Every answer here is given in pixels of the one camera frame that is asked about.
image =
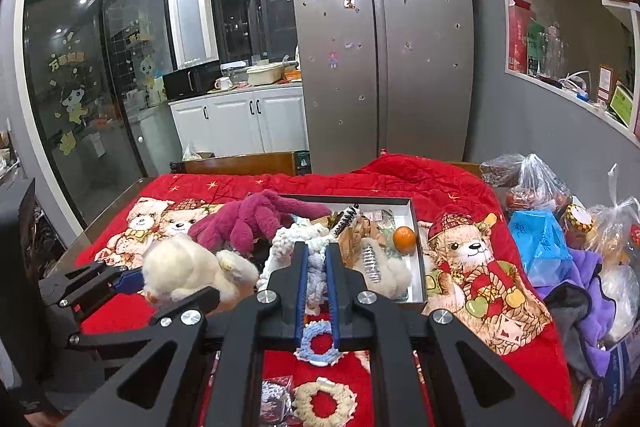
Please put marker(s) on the silver refrigerator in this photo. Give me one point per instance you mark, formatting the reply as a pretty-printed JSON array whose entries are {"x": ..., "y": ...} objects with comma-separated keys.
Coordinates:
[{"x": 380, "y": 57}]

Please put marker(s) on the purple cloth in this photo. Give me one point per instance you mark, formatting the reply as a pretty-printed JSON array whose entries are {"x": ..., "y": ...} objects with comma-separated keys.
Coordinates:
[{"x": 590, "y": 287}]

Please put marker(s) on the cream plush dog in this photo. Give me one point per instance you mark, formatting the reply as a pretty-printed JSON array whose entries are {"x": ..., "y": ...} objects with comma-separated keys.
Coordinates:
[{"x": 185, "y": 264}]

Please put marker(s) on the small picture frame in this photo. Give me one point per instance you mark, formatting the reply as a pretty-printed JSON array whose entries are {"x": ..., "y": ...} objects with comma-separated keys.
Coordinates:
[{"x": 606, "y": 84}]

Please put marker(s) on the dark green bin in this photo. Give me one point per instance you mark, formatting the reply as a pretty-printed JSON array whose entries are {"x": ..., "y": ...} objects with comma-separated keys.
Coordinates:
[{"x": 302, "y": 162}]

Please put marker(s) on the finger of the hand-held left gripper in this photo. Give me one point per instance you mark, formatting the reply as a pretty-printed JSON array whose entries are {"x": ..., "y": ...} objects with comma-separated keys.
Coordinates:
[
  {"x": 127, "y": 281},
  {"x": 185, "y": 309}
]

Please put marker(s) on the white crochet doll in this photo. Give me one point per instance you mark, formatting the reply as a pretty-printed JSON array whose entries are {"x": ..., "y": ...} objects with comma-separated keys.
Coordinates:
[{"x": 287, "y": 239}]

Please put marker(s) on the silver hair claw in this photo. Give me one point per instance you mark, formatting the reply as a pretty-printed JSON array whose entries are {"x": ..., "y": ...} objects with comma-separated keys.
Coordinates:
[{"x": 371, "y": 262}]

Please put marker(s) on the black hair claw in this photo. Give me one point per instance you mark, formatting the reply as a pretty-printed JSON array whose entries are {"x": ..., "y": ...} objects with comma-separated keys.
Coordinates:
[{"x": 346, "y": 219}]

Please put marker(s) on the cream plastic basin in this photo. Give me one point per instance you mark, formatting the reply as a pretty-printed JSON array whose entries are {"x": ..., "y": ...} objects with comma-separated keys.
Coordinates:
[{"x": 265, "y": 74}]

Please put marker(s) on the green box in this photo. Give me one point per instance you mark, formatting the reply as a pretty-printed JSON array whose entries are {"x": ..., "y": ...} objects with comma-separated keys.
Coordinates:
[{"x": 536, "y": 49}]

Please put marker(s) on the dark grey cloth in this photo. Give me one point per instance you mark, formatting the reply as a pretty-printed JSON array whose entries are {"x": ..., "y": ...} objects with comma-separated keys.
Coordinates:
[{"x": 570, "y": 322}]

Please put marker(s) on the pink plush toy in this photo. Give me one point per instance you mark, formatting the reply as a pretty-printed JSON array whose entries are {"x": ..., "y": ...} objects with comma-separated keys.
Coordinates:
[{"x": 240, "y": 222}]

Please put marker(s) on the dark shallow box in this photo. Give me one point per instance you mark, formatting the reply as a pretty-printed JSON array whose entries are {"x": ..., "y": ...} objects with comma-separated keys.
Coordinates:
[{"x": 417, "y": 252}]

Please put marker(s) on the glass jar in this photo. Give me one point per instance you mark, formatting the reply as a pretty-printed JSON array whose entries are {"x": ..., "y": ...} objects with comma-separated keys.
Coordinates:
[{"x": 553, "y": 54}]

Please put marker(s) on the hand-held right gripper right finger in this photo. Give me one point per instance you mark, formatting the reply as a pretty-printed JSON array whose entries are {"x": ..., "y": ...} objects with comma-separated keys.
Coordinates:
[{"x": 334, "y": 307}]

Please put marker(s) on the yellow lid jar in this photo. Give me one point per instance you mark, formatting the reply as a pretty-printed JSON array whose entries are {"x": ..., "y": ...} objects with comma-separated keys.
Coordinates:
[{"x": 577, "y": 218}]

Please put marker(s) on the white mug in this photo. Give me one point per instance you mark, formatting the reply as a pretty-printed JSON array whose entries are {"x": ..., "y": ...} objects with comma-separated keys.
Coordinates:
[{"x": 223, "y": 83}]

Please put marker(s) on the red printed blanket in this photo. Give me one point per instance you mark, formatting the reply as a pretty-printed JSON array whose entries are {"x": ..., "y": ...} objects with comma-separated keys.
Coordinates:
[{"x": 460, "y": 187}]

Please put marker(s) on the glass door with stickers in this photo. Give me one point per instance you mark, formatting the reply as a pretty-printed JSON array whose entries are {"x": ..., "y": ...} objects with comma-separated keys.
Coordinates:
[{"x": 75, "y": 107}]

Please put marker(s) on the green card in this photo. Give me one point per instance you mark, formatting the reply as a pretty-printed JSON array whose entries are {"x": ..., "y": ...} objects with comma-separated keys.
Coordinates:
[{"x": 621, "y": 103}]

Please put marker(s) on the red gift box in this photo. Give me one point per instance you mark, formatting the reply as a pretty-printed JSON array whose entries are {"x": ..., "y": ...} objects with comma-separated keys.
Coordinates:
[{"x": 519, "y": 37}]

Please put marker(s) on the blue plastic bag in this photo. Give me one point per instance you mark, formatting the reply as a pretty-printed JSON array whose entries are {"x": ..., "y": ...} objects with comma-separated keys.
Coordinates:
[{"x": 542, "y": 247}]

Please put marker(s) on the brown plastic bag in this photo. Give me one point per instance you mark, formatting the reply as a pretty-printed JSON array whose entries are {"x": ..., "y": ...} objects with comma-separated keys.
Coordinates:
[{"x": 500, "y": 172}]

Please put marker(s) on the beige plush toy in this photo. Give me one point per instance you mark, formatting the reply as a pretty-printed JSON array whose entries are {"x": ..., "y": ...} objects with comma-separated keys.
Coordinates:
[{"x": 395, "y": 277}]

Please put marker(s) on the white plastic bag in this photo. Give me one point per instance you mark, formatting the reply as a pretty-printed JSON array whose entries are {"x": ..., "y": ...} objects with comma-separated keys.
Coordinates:
[{"x": 192, "y": 153}]

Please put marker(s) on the knotted clear plastic bag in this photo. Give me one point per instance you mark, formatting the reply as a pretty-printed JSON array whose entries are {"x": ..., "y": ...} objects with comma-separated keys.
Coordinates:
[{"x": 617, "y": 247}]

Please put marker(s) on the white kitchen cabinet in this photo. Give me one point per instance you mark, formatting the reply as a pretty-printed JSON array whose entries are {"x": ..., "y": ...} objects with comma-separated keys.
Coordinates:
[{"x": 280, "y": 117}]

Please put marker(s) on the orange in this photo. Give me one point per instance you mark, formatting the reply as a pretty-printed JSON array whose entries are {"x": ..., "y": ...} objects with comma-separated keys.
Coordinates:
[{"x": 404, "y": 239}]

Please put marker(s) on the black microwave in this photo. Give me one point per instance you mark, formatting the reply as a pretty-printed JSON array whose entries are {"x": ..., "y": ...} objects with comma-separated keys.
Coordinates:
[{"x": 190, "y": 82}]

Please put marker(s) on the blue and white box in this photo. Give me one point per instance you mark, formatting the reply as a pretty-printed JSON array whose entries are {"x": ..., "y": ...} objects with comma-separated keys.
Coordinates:
[{"x": 615, "y": 382}]

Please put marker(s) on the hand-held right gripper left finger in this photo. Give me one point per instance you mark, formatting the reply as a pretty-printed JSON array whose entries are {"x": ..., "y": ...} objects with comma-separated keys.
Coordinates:
[{"x": 300, "y": 307}]

